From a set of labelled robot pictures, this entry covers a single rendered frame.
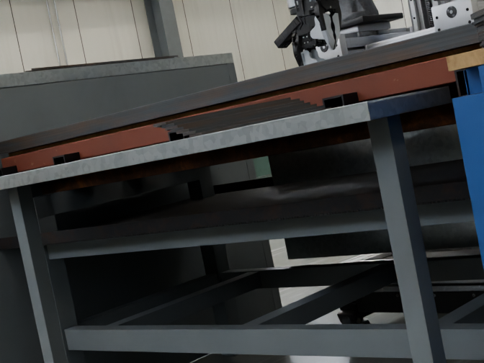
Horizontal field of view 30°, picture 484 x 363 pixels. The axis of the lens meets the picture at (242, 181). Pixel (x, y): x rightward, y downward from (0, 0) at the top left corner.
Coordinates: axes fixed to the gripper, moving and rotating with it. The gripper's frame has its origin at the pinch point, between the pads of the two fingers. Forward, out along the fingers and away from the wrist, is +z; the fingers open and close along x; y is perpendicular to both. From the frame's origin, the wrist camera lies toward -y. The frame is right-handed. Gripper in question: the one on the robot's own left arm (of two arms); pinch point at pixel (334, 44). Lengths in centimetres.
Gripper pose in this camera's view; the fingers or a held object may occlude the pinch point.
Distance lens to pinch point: 226.7
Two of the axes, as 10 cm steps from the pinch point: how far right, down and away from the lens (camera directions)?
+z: 1.8, 9.8, 0.5
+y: -7.2, 1.0, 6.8
